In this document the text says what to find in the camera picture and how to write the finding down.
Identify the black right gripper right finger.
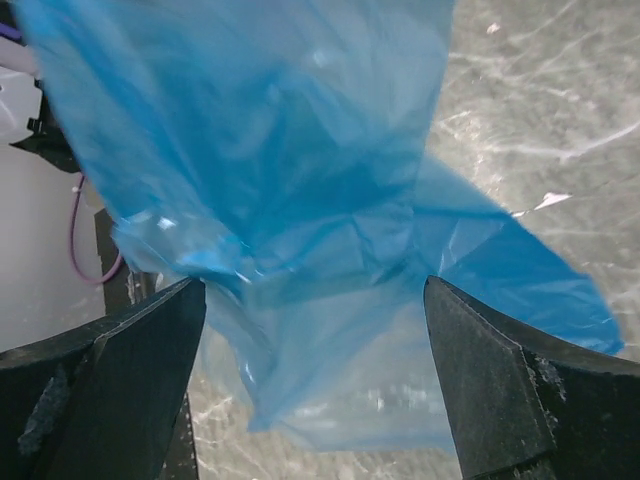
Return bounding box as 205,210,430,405
424,276,639,479

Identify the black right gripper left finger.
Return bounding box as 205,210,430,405
1,279,205,479

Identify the blue plastic trash bag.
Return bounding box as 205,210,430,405
15,1,623,451

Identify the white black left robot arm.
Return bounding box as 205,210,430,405
1,36,109,350

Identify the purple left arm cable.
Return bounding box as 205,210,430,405
0,22,124,286

